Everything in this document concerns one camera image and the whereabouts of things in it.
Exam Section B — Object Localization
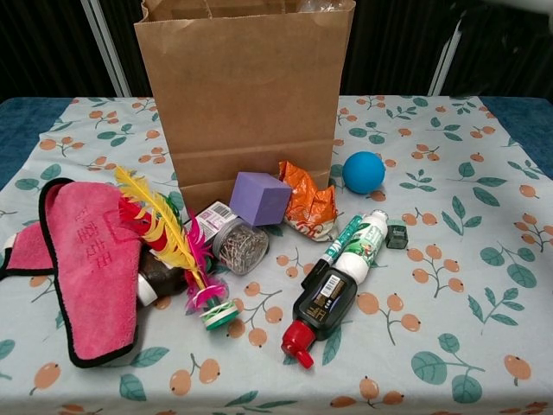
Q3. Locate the purple foam cube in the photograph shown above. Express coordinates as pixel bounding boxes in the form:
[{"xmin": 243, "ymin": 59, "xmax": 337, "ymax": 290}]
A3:
[{"xmin": 228, "ymin": 171, "xmax": 293, "ymax": 228}]

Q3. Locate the blue rubber ball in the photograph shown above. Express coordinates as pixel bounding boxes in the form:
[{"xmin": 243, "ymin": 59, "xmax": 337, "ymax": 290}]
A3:
[{"xmin": 342, "ymin": 150, "xmax": 385, "ymax": 194}]

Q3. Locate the clear jar of paper clips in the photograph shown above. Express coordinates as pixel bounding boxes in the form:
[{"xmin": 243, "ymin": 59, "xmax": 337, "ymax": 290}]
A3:
[{"xmin": 211, "ymin": 223, "xmax": 270, "ymax": 277}]

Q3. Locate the brown paper bag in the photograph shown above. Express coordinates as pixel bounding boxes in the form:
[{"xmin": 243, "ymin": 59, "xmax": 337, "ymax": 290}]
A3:
[{"xmin": 133, "ymin": 0, "xmax": 356, "ymax": 213}]

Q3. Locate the orange crumpled snack wrapper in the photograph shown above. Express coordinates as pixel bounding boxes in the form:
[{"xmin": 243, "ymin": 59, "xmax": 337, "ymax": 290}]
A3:
[{"xmin": 278, "ymin": 160, "xmax": 339, "ymax": 242}]

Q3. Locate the green white marker pen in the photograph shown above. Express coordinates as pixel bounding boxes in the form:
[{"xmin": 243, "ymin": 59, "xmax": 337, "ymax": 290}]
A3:
[{"xmin": 301, "ymin": 214, "xmax": 363, "ymax": 289}]

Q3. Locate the white bottle green print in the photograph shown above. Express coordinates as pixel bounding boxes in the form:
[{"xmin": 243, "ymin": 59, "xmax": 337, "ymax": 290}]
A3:
[{"xmin": 334, "ymin": 208, "xmax": 388, "ymax": 282}]

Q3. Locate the black ink bottle red cap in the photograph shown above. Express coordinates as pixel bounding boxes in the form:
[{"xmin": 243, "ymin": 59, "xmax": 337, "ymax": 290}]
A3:
[{"xmin": 281, "ymin": 265, "xmax": 359, "ymax": 369}]

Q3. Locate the colourful feather shuttlecock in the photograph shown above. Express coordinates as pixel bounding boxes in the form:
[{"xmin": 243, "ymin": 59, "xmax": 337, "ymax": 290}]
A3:
[{"xmin": 114, "ymin": 166, "xmax": 241, "ymax": 332}]

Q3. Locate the brown bottle white cap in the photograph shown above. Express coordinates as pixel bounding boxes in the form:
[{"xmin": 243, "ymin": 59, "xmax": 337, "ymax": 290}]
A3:
[{"xmin": 137, "ymin": 252, "xmax": 187, "ymax": 308}]

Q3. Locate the pink towel black trim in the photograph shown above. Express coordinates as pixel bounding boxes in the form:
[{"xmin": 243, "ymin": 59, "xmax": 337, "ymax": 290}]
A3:
[{"xmin": 0, "ymin": 177, "xmax": 146, "ymax": 369}]

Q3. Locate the floral print tablecloth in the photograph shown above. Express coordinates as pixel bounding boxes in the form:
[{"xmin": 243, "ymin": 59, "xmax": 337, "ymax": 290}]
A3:
[{"xmin": 0, "ymin": 95, "xmax": 553, "ymax": 415}]

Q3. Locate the black partition panel white frame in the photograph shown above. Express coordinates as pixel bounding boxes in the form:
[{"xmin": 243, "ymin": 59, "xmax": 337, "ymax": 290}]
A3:
[
  {"xmin": 0, "ymin": 0, "xmax": 120, "ymax": 99},
  {"xmin": 97, "ymin": 0, "xmax": 152, "ymax": 99},
  {"xmin": 440, "ymin": 0, "xmax": 553, "ymax": 99},
  {"xmin": 345, "ymin": 0, "xmax": 466, "ymax": 97}
]

